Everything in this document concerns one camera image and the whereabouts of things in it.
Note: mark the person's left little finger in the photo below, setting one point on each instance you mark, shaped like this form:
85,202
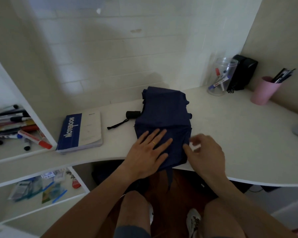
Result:
142,137

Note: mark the person's left thumb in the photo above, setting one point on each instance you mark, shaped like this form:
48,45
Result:
164,159

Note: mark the pile of clear plastic packets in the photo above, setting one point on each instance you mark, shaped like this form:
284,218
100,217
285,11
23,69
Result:
34,188

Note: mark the person's leg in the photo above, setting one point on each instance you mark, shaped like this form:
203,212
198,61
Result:
221,220
135,210

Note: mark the navy blue fabric bag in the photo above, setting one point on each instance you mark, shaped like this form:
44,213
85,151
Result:
164,109

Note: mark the person's right forearm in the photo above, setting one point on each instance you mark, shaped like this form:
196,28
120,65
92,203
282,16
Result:
240,208

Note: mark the white shelf unit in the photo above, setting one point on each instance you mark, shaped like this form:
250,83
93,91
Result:
34,116

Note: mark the grey blue shorts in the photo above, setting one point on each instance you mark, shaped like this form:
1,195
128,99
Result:
131,232

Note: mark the person's right thumb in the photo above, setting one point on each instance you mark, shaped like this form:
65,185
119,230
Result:
189,151

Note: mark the person's right hand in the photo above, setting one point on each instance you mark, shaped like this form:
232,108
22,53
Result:
208,156

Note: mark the pink plastic cup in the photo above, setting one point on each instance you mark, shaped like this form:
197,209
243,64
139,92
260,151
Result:
264,91

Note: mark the person's left forearm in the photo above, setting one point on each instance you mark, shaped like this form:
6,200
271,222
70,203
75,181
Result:
94,205

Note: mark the blue and white notebook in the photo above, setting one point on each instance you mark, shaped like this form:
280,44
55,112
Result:
79,131

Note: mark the pile of coloured markers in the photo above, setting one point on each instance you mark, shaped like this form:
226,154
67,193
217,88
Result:
12,128

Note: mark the bunch of black pens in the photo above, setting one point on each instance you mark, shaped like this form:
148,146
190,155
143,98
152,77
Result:
283,75

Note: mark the blue capped marker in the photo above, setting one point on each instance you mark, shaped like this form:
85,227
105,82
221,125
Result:
217,84

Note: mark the person's right leg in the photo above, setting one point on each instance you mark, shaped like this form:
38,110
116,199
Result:
221,220

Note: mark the clear plastic jar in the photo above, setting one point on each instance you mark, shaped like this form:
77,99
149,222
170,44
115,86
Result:
221,79

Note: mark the white sneaker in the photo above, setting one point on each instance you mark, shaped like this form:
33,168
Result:
193,221
151,214

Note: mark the person's left leg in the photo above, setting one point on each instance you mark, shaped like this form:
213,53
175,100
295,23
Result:
135,210

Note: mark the person's left hand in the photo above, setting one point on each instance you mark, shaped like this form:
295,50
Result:
144,158

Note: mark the red capped marker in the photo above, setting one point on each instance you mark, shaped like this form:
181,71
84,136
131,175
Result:
217,71

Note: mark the person's left middle finger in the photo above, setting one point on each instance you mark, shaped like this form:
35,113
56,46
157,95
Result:
159,138

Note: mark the black speaker box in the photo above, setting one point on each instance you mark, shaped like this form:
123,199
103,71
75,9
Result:
243,71

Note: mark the red and white packet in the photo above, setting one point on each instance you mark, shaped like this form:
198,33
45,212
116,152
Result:
76,182

